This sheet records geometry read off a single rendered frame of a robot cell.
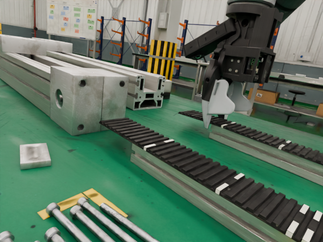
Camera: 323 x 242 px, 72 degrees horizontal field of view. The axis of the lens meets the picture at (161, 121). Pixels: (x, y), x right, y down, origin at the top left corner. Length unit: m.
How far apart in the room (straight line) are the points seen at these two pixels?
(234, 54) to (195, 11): 9.08
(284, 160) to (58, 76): 0.38
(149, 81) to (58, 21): 6.19
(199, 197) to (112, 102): 0.23
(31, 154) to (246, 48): 0.33
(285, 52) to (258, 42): 7.63
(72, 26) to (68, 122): 6.12
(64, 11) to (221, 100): 6.36
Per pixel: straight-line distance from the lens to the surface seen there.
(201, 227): 0.22
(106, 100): 0.38
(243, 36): 0.41
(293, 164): 0.40
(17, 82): 0.64
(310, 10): 8.17
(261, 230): 0.22
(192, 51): 0.45
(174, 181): 0.25
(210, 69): 0.40
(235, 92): 0.46
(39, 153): 0.31
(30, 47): 0.75
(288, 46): 8.06
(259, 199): 0.22
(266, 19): 0.40
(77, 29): 6.36
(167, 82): 0.72
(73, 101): 0.36
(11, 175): 0.28
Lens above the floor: 0.92
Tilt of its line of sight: 17 degrees down
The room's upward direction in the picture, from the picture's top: 9 degrees clockwise
